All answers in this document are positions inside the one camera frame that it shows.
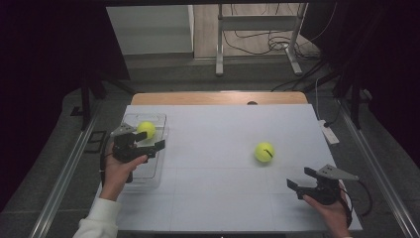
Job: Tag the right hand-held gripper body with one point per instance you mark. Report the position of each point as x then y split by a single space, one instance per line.
327 190

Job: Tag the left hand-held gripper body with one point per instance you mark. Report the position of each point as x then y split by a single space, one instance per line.
127 148

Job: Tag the yellow tennis ball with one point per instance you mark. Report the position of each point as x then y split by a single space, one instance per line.
147 128
262 152

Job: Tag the clear plastic container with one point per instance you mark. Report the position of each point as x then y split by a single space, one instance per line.
150 165

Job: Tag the person's right hand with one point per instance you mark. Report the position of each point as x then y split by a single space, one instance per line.
335 216

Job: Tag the person's left hand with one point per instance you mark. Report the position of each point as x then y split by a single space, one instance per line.
115 175

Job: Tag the white power strip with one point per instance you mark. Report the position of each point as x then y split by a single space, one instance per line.
329 134

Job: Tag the black metal stand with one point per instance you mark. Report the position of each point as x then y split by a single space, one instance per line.
85 105
355 109

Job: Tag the wooden table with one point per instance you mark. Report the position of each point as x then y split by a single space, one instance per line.
198 98

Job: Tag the dark table grommet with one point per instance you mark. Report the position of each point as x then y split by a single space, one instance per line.
252 102

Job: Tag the white cabinet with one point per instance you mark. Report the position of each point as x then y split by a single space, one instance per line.
148 29

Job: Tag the dark curtain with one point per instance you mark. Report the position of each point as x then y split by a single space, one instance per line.
389 66
39 82

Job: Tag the aluminium rail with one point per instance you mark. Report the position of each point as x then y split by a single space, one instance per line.
379 175
62 180

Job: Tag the white metal desk frame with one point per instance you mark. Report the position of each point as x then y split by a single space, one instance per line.
257 23

